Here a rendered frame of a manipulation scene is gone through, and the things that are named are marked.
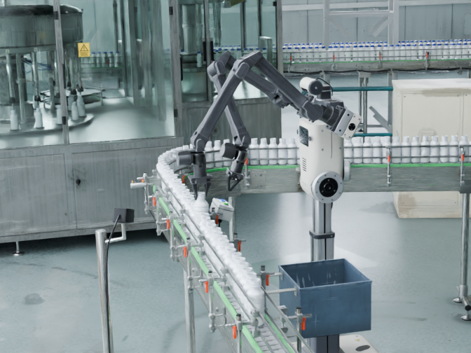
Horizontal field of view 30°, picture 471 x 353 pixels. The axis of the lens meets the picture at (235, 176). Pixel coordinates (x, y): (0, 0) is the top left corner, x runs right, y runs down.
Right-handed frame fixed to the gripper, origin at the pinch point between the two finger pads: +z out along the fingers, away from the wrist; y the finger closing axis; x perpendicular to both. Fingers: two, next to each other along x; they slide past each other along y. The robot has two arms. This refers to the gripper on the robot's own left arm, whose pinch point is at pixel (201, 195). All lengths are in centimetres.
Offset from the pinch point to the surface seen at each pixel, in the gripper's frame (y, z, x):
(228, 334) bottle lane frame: -6, 36, -72
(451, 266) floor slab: 227, 126, 200
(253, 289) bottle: -2, 10, -97
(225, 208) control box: 16.0, 13.6, 23.8
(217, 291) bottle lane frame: -6, 25, -56
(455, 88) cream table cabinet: 289, 9, 320
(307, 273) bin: 41, 34, -23
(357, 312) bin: 53, 42, -53
